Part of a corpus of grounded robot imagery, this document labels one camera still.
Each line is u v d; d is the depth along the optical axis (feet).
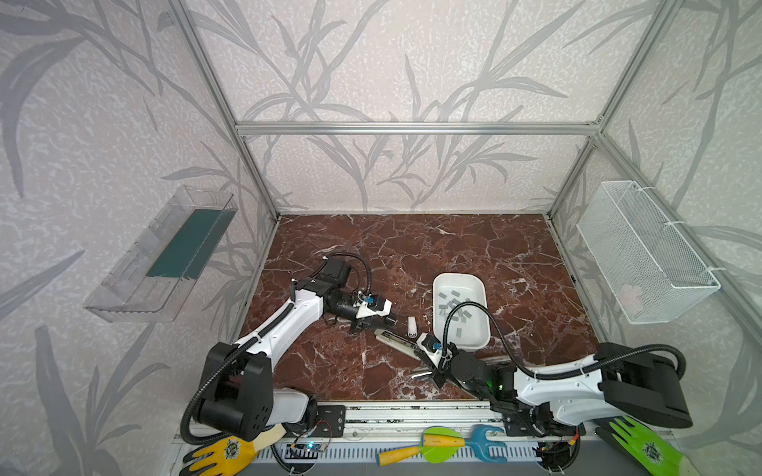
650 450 2.23
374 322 2.26
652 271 2.04
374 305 2.07
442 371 2.18
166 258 2.20
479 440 2.26
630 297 2.42
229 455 2.19
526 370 1.86
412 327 2.86
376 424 2.45
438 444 2.24
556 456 2.38
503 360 2.65
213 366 1.38
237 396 1.34
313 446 2.31
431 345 2.15
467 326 2.92
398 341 2.64
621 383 1.57
